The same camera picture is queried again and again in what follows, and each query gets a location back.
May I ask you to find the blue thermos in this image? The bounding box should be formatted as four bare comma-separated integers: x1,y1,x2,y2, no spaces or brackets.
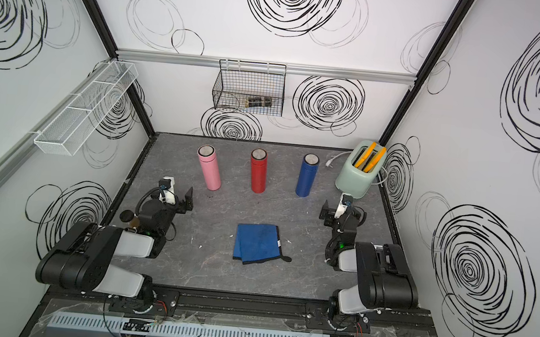
295,153,320,198

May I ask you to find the white toaster power cable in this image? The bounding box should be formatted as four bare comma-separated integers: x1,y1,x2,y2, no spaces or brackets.
324,148,354,171

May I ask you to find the object in wire basket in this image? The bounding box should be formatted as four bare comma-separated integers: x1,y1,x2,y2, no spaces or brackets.
244,95,273,108

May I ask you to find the small brown jar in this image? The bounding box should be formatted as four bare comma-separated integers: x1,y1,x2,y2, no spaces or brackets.
128,217,140,233

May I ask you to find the pink thermos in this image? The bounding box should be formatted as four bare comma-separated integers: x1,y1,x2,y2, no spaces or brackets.
197,145,222,191

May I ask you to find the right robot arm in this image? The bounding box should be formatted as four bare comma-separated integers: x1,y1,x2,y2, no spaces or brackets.
319,195,419,330

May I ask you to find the white slotted cable duct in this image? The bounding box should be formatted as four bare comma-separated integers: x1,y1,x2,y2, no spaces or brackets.
47,311,330,337

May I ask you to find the blue cloth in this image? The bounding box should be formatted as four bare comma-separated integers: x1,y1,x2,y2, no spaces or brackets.
232,224,292,265

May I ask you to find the black wire basket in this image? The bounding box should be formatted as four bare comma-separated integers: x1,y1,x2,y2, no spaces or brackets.
212,59,287,117

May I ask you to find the white mesh shelf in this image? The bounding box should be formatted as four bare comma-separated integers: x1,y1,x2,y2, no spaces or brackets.
34,60,138,156

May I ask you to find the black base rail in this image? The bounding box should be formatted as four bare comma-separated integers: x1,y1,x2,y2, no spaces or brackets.
109,284,437,337

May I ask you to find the mint green toaster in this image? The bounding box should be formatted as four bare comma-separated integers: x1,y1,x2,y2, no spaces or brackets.
335,140,388,199

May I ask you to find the red thermos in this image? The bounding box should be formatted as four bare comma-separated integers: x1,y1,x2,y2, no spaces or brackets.
250,148,268,194

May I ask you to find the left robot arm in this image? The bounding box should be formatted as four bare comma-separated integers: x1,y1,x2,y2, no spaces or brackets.
35,177,194,316

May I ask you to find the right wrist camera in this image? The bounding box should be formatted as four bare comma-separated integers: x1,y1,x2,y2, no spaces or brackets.
334,193,354,219

